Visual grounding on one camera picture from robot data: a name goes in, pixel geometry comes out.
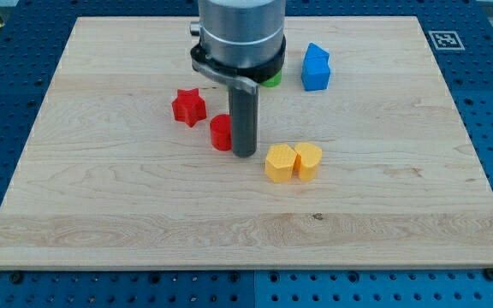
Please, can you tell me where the silver robot arm cylinder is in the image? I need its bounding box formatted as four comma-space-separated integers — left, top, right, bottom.
198, 0, 286, 68

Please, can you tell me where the green block behind arm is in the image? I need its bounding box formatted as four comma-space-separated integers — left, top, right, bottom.
261, 71, 282, 87

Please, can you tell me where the red star block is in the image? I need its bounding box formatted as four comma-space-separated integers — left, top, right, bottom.
171, 88, 207, 127

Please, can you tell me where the yellow hexagon block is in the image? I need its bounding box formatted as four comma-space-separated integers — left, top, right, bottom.
264, 144, 297, 183

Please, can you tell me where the red cylinder block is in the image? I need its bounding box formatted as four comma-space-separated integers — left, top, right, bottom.
210, 114, 232, 151

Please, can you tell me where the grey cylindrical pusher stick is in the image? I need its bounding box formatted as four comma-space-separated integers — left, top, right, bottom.
229, 87, 258, 157

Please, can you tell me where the yellow heart block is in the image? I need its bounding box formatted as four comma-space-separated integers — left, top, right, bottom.
294, 142, 323, 181

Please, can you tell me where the blue cube block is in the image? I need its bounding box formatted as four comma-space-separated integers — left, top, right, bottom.
301, 58, 330, 92

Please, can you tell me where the light wooden board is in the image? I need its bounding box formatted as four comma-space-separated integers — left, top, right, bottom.
0, 16, 493, 270

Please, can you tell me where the blue triangle block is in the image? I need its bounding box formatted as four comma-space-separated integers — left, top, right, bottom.
304, 42, 330, 62

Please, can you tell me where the white fiducial marker tag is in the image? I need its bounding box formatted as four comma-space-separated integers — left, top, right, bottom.
429, 30, 465, 50

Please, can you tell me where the black clamp ring with bracket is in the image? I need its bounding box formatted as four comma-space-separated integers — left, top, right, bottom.
189, 35, 288, 96

